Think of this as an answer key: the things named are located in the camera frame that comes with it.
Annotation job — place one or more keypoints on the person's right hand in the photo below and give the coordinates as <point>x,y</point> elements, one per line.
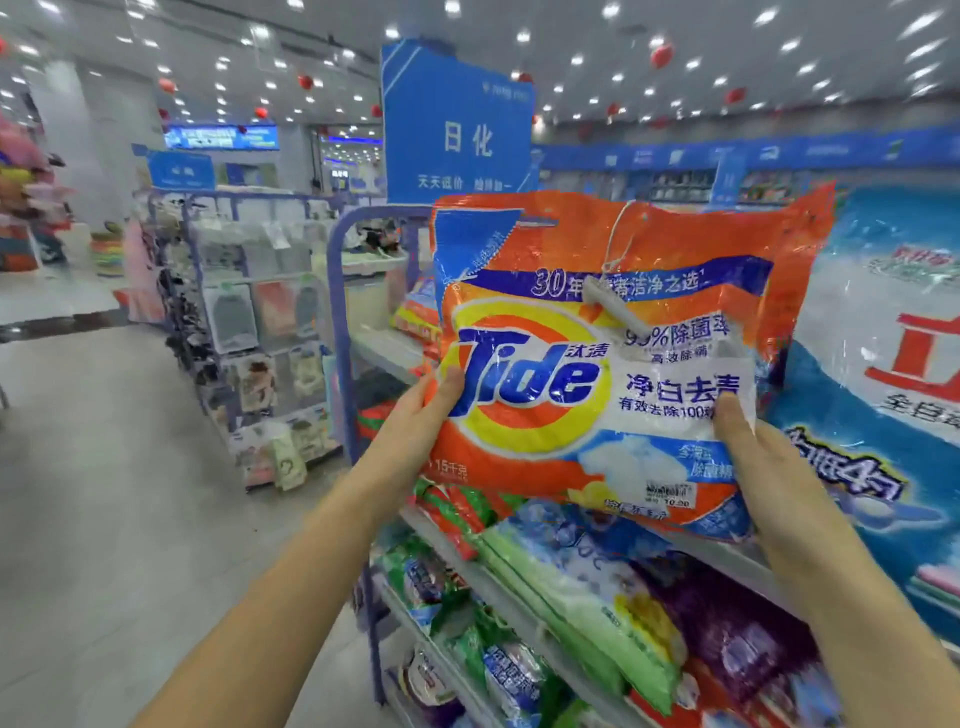
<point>802,510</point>

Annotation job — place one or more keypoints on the small blue hanging sign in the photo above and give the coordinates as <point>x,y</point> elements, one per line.
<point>180,171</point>

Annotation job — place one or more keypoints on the person's left forearm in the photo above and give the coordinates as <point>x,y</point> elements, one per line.
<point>285,622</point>

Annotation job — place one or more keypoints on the group of red lanterns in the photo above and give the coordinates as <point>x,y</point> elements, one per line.
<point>661,55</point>

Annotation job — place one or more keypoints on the blue white detergent bag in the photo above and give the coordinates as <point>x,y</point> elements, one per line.
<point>862,300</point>

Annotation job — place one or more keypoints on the grey blue-framed shelf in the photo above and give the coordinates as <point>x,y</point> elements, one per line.
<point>339,337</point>

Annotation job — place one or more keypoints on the blue hanging aisle sign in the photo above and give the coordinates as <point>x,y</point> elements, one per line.
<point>457,112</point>

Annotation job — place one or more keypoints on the green white-blue detergent bag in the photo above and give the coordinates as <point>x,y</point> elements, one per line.
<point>585,585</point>

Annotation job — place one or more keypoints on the blue back wall sign band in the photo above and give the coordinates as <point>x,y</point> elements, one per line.
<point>750,150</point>

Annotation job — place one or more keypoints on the group of ceiling spotlights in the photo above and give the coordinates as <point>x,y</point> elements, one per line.
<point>450,7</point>

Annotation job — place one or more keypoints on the red green detergent bag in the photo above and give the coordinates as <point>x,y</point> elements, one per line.
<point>450,517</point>

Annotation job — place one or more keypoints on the orange yellow-swirl detergent bag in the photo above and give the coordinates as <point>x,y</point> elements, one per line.
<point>540,375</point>

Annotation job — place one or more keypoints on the white security tag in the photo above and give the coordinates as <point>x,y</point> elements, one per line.
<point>611,304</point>

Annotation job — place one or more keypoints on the person's left hand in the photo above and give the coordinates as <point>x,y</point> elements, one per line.
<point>412,442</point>

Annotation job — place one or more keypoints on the green blue detergent bag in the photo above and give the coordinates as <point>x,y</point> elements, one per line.
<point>510,675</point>
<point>420,577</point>

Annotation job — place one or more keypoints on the stack of coloured basins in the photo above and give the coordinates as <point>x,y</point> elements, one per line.
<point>107,255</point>

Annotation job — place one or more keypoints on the purple detergent bag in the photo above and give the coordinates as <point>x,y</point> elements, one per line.
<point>735,637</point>

